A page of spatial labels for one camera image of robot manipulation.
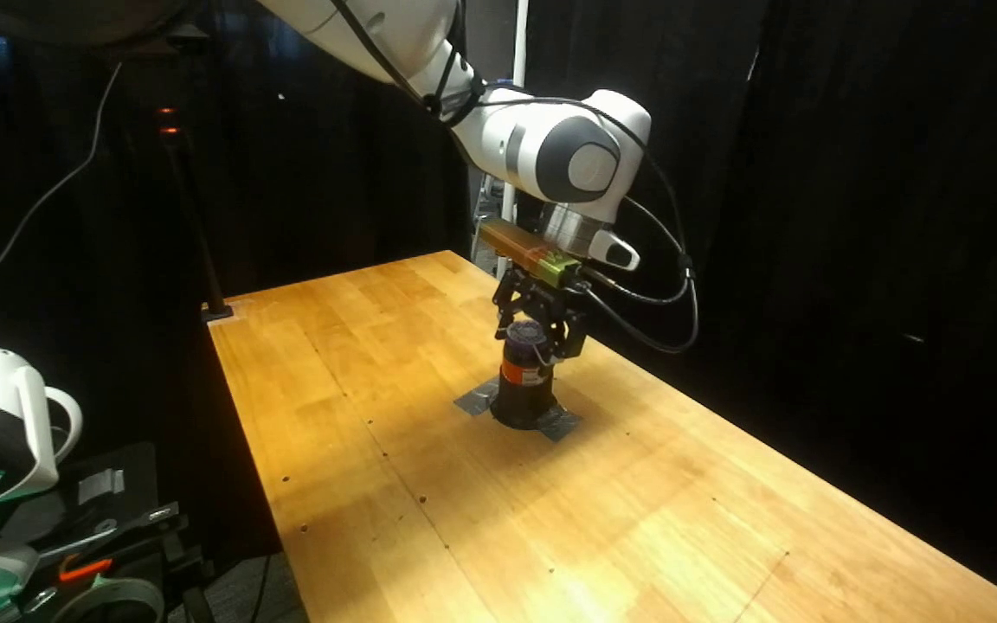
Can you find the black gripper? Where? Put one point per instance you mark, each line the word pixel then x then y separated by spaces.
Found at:
pixel 520 296

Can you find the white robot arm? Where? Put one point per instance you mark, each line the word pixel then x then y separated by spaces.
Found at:
pixel 581 158

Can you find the black bottle with orange label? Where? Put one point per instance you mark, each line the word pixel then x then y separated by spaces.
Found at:
pixel 529 358

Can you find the black tripod pole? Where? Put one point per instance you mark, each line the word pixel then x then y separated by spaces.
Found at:
pixel 182 164

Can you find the dark equipment pile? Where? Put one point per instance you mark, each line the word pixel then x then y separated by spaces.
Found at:
pixel 111 547

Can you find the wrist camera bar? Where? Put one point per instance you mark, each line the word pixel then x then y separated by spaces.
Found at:
pixel 531 255

